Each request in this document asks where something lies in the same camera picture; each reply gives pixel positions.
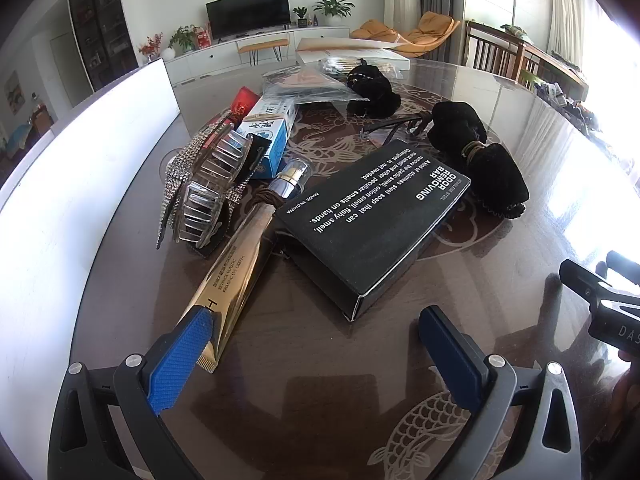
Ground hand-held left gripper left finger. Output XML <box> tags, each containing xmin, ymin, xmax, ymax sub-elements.
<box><xmin>47</xmin><ymin>305</ymin><xmax>218</xmax><ymax>480</ymax></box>

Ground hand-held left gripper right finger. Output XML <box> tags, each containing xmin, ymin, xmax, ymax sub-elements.
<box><xmin>419</xmin><ymin>305</ymin><xmax>583</xmax><ymax>480</ymax></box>

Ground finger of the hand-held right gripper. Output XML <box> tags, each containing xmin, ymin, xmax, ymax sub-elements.
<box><xmin>604</xmin><ymin>250</ymin><xmax>640</xmax><ymax>287</ymax></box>
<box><xmin>559</xmin><ymin>259</ymin><xmax>608</xmax><ymax>308</ymax></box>

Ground gold cream tube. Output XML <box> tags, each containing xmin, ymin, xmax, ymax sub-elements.
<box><xmin>177</xmin><ymin>157</ymin><xmax>313</xmax><ymax>375</ymax></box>

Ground blue white carton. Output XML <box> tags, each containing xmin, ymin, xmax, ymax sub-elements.
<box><xmin>235</xmin><ymin>99</ymin><xmax>296</xmax><ymax>181</ymax></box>

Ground book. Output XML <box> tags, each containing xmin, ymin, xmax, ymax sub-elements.
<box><xmin>260</xmin><ymin>67</ymin><xmax>357</xmax><ymax>106</ymax></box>

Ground cotton swab pack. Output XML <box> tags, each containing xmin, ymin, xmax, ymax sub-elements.
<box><xmin>320</xmin><ymin>56</ymin><xmax>362</xmax><ymax>77</ymax></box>

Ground black cardboard box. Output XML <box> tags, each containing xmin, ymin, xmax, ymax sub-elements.
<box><xmin>274</xmin><ymin>146</ymin><xmax>472</xmax><ymax>322</ymax></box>

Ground clutter of small bottles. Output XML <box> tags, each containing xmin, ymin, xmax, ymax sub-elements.
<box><xmin>535</xmin><ymin>80</ymin><xmax>601</xmax><ymax>133</ymax></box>

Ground rhinestone bow hair clip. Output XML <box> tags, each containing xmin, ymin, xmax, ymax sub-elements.
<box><xmin>156</xmin><ymin>119</ymin><xmax>266</xmax><ymax>261</ymax></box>

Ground clear claw hair clip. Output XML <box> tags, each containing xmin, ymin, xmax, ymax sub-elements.
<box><xmin>177</xmin><ymin>124</ymin><xmax>254</xmax><ymax>251</ymax></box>

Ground wooden slatted chair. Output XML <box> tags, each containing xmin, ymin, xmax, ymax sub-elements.
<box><xmin>465</xmin><ymin>20</ymin><xmax>526</xmax><ymax>77</ymax></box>

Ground shiny red packet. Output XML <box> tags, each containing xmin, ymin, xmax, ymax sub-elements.
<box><xmin>231</xmin><ymin>86</ymin><xmax>258</xmax><ymax>117</ymax></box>

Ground sheer white curtain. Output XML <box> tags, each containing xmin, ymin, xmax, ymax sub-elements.
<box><xmin>547</xmin><ymin>0</ymin><xmax>593</xmax><ymax>51</ymax></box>

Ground orange lounge chair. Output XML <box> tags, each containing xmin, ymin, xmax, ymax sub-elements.
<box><xmin>350</xmin><ymin>11</ymin><xmax>461</xmax><ymax>58</ymax></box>

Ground white television cabinet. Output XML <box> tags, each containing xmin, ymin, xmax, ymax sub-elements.
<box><xmin>162</xmin><ymin>25</ymin><xmax>351</xmax><ymax>86</ymax></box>

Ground white flat box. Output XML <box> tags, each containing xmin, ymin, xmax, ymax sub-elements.
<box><xmin>295</xmin><ymin>37</ymin><xmax>411</xmax><ymax>81</ymax></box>

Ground red flower branches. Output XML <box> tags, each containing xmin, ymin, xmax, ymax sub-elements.
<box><xmin>139</xmin><ymin>32</ymin><xmax>166</xmax><ymax>61</ymax></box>

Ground bushy green houseplant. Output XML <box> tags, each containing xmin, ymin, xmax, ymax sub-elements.
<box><xmin>169</xmin><ymin>25</ymin><xmax>201</xmax><ymax>53</ymax></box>

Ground wooden bench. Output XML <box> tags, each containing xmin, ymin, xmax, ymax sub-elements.
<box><xmin>237</xmin><ymin>38</ymin><xmax>291</xmax><ymax>66</ymax></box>

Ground dark display cabinet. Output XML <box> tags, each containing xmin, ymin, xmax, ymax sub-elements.
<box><xmin>67</xmin><ymin>0</ymin><xmax>138</xmax><ymax>93</ymax></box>

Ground black television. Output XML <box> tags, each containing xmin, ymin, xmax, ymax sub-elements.
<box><xmin>206</xmin><ymin>0</ymin><xmax>292</xmax><ymax>41</ymax></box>

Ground large green potted plant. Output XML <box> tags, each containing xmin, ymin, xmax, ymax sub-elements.
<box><xmin>312</xmin><ymin>0</ymin><xmax>353</xmax><ymax>26</ymax></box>

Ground brown hair tie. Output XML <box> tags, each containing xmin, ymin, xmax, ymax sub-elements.
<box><xmin>252</xmin><ymin>187</ymin><xmax>284</xmax><ymax>212</ymax></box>

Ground black frame eyeglasses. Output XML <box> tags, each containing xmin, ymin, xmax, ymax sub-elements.
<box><xmin>359</xmin><ymin>110</ymin><xmax>438</xmax><ymax>150</ymax></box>

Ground black velvet bow with chain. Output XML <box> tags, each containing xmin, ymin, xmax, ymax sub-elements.
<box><xmin>345</xmin><ymin>62</ymin><xmax>401</xmax><ymax>116</ymax></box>

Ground framed wall painting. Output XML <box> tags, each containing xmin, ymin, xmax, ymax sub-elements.
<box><xmin>4</xmin><ymin>71</ymin><xmax>23</xmax><ymax>113</ymax></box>

